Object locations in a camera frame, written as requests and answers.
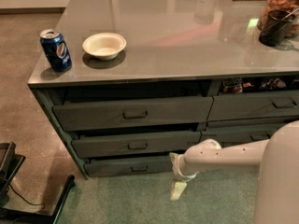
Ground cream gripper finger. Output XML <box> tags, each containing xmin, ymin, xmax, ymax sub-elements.
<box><xmin>170</xmin><ymin>180</ymin><xmax>187</xmax><ymax>201</ymax></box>

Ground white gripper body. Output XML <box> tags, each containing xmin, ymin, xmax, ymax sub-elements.
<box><xmin>169</xmin><ymin>152</ymin><xmax>197</xmax><ymax>182</ymax></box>

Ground drawer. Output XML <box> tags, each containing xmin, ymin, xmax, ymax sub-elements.
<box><xmin>200</xmin><ymin>123</ymin><xmax>284</xmax><ymax>147</ymax></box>
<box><xmin>72</xmin><ymin>131</ymin><xmax>201</xmax><ymax>159</ymax></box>
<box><xmin>208</xmin><ymin>91</ymin><xmax>299</xmax><ymax>121</ymax></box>
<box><xmin>84</xmin><ymin>155</ymin><xmax>172</xmax><ymax>177</ymax></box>
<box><xmin>53</xmin><ymin>96</ymin><xmax>213</xmax><ymax>131</ymax></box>

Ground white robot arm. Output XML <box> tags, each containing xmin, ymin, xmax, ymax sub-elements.
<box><xmin>170</xmin><ymin>121</ymin><xmax>299</xmax><ymax>224</ymax></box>

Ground grey drawer cabinet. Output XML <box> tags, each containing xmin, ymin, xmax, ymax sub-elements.
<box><xmin>28</xmin><ymin>0</ymin><xmax>299</xmax><ymax>177</ymax></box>

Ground snack bags in shelf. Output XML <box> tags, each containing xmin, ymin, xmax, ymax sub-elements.
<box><xmin>222</xmin><ymin>76</ymin><xmax>299</xmax><ymax>93</ymax></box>

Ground white bowl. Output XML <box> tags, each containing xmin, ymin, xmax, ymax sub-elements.
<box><xmin>82</xmin><ymin>33</ymin><xmax>127</xmax><ymax>61</ymax></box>

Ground black metal stand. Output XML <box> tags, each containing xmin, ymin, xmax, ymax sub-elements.
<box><xmin>0</xmin><ymin>141</ymin><xmax>77</xmax><ymax>224</ymax></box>

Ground blue Pepsi can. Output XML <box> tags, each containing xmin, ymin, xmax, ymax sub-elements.
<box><xmin>40</xmin><ymin>29</ymin><xmax>72</xmax><ymax>72</ymax></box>

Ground black cup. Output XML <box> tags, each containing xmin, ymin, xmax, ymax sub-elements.
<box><xmin>259</xmin><ymin>10</ymin><xmax>295</xmax><ymax>47</ymax></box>

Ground glass snack jar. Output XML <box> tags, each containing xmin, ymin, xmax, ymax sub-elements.
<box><xmin>257</xmin><ymin>0</ymin><xmax>299</xmax><ymax>38</ymax></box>

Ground black cable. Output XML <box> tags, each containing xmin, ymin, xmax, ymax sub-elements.
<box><xmin>6</xmin><ymin>180</ymin><xmax>47</xmax><ymax>212</ymax></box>

